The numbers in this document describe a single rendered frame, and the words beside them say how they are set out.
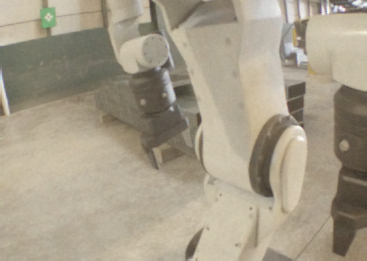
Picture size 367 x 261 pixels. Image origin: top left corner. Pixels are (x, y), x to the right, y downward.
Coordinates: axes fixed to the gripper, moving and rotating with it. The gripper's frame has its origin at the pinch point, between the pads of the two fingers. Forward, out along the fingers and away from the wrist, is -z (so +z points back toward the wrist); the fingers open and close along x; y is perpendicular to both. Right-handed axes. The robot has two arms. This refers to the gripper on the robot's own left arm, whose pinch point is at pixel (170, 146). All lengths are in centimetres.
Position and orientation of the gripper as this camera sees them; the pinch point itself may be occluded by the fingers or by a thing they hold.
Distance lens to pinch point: 63.2
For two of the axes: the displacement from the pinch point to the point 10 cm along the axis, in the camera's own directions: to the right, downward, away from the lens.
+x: 7.4, -4.5, 5.0
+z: -2.6, -8.8, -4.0
